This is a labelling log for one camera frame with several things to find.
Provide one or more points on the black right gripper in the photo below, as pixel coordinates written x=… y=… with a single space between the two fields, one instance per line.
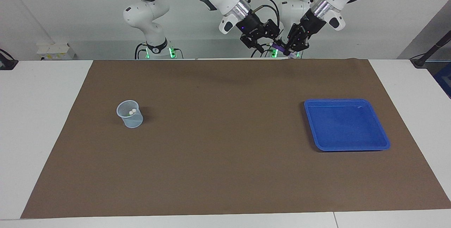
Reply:
x=257 y=29

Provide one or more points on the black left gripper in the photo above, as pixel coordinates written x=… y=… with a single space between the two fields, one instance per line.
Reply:
x=306 y=30

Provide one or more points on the purple pen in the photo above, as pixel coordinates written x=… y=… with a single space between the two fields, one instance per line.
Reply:
x=278 y=47

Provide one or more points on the blue plastic tray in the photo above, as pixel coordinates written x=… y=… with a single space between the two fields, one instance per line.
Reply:
x=345 y=125

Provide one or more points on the brown table mat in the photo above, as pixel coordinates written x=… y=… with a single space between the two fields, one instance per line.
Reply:
x=225 y=157

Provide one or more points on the black stand pole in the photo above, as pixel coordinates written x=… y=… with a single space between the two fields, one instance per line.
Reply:
x=433 y=50

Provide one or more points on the blue box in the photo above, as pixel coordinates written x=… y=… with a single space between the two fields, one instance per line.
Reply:
x=444 y=80

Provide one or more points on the translucent plastic cup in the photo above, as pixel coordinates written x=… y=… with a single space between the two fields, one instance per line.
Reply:
x=133 y=122

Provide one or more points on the black stand base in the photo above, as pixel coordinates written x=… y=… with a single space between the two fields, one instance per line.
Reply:
x=7 y=64

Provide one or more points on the white wall socket box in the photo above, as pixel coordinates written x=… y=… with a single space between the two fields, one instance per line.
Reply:
x=54 y=51

